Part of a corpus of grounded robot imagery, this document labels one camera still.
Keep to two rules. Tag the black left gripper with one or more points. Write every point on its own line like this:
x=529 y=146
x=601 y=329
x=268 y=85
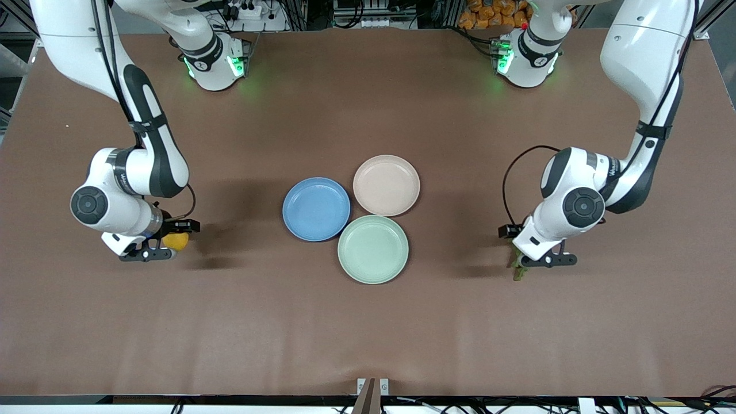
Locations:
x=509 y=231

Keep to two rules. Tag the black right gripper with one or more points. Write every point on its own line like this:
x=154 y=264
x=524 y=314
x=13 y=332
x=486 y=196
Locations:
x=171 y=225

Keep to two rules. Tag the yellow lemon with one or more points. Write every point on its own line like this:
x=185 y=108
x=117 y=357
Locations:
x=176 y=242

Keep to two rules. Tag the green lettuce leaf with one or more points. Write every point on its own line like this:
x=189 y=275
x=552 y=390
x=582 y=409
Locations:
x=520 y=271

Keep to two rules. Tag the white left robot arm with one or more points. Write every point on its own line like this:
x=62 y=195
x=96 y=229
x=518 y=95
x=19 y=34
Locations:
x=552 y=224

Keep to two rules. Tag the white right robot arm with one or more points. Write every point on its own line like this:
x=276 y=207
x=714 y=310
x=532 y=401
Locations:
x=123 y=213

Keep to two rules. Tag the brown table mat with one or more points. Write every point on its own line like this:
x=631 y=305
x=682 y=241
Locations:
x=517 y=333

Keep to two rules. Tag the beige plate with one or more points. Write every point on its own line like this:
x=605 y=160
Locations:
x=386 y=185

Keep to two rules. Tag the green plate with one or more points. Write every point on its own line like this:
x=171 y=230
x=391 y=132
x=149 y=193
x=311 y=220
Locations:
x=374 y=250

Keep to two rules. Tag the blue plate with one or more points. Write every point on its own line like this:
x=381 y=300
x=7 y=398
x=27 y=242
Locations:
x=316 y=210

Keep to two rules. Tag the small white box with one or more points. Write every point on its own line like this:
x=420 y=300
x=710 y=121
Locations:
x=586 y=407

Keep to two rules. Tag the pile of orange toys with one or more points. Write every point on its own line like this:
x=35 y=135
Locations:
x=489 y=12

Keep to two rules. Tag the white power strip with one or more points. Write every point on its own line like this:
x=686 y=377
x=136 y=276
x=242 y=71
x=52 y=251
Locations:
x=256 y=16

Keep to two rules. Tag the small metal bracket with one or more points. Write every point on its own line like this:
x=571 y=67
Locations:
x=361 y=385

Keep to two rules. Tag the brown post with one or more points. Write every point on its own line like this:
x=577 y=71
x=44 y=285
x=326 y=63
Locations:
x=368 y=402

